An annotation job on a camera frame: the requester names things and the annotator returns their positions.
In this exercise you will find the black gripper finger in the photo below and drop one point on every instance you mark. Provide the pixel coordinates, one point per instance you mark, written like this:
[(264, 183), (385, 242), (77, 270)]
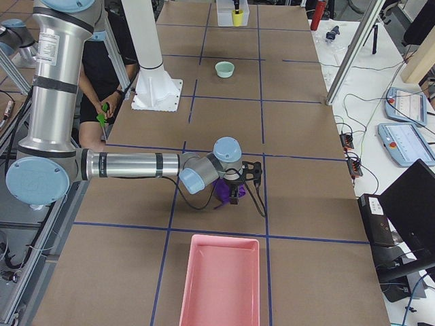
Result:
[(234, 197), (236, 6)]

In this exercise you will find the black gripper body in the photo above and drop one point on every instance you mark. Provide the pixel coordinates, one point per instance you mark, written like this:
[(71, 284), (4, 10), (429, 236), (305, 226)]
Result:
[(234, 187)]

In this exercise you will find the purple cloth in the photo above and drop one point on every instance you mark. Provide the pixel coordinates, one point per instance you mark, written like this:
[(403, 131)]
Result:
[(222, 193)]

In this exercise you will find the yellow plastic cup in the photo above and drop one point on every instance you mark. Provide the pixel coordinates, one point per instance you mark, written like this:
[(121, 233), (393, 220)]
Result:
[(237, 18)]

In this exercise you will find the black computer box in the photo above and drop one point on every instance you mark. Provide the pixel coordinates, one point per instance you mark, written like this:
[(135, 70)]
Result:
[(376, 224)]

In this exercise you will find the clear plastic bin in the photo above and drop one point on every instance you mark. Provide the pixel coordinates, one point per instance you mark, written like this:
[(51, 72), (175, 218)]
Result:
[(224, 12)]

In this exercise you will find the light green bowl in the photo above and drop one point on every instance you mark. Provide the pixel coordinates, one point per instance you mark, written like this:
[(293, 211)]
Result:
[(224, 69)]

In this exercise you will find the red bottle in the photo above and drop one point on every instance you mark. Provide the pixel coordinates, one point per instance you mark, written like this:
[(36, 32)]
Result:
[(318, 13)]

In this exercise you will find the pink plastic bin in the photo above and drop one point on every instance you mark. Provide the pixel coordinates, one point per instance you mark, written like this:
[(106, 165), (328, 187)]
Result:
[(222, 284)]

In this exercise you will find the black power strip left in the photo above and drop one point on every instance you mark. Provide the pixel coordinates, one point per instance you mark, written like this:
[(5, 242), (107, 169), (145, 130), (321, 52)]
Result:
[(346, 141)]

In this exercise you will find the black power strip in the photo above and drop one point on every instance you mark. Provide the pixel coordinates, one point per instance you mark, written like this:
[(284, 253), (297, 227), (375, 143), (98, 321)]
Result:
[(346, 141), (354, 167)]

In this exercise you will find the black power strip right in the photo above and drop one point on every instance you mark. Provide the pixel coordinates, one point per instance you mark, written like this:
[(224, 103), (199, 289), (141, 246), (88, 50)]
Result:
[(354, 167)]

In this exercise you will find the seated person in black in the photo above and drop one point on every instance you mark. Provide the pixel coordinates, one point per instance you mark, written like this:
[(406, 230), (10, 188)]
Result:
[(102, 92)]

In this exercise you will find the black monitor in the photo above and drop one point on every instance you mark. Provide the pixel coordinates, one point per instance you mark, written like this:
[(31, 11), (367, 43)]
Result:
[(409, 204)]

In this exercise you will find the lower teach pendant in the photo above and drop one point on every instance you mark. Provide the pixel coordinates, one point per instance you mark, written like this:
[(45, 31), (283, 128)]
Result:
[(405, 144)]

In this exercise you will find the teach pendant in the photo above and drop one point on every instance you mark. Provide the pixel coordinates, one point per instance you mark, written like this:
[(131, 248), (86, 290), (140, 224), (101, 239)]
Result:
[(405, 106), (405, 144)]

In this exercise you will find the upper teach pendant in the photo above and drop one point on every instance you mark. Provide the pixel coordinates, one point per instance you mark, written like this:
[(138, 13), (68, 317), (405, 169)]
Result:
[(405, 106)]

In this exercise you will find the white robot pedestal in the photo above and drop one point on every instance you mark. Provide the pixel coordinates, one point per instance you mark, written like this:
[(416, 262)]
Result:
[(155, 90)]

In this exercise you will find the grey aluminium frame post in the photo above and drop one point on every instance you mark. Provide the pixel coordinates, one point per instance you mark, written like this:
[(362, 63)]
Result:
[(364, 27)]

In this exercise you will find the green handled tool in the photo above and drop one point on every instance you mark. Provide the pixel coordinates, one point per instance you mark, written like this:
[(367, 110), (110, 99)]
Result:
[(101, 116)]

